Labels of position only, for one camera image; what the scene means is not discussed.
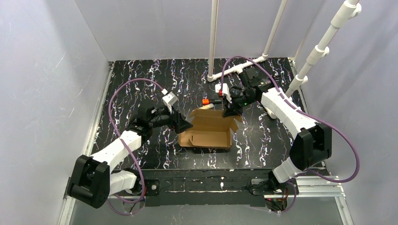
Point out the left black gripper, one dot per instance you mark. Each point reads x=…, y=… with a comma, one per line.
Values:
x=173, y=119

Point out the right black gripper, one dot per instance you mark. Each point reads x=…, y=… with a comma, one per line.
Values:
x=230, y=103

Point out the brown cardboard box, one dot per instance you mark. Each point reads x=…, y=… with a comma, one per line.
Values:
x=210, y=130

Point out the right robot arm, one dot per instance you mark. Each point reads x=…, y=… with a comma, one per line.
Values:
x=312, y=140

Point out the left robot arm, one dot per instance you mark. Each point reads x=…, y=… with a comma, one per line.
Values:
x=93, y=180

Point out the yellow highlighter marker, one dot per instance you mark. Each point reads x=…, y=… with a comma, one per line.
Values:
x=206, y=107

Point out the orange capped black marker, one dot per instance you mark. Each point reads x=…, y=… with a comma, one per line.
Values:
x=207, y=101

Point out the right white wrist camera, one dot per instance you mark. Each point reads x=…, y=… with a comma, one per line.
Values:
x=223, y=91

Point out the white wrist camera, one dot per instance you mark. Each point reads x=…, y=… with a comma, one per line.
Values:
x=223, y=91
x=169, y=98

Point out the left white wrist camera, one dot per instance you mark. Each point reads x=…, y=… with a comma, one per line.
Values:
x=169, y=98

